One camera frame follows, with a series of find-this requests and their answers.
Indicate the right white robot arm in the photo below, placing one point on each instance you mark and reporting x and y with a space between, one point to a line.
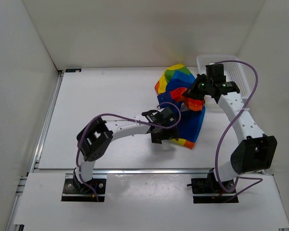
255 150

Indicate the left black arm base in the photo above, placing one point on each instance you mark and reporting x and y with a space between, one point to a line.
73 191

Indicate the aluminium front rail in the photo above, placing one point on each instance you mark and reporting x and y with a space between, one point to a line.
104 171

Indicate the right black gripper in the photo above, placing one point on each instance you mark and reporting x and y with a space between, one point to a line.
192 93

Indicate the aluminium left side rail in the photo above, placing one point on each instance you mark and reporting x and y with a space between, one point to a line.
44 130

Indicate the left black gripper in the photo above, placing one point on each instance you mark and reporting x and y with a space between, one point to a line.
170 133

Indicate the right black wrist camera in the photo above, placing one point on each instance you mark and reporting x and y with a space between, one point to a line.
216 72

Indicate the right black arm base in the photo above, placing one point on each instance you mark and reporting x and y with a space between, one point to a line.
208 191

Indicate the white plastic basket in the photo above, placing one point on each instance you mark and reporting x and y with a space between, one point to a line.
233 71

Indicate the aluminium rail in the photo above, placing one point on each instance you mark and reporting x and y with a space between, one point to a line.
44 130
104 171

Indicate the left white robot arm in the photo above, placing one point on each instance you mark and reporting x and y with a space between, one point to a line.
95 138

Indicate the rainbow striped shorts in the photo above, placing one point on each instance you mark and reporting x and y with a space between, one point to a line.
171 86

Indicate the small dark corner label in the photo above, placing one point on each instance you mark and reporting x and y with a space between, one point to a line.
73 70

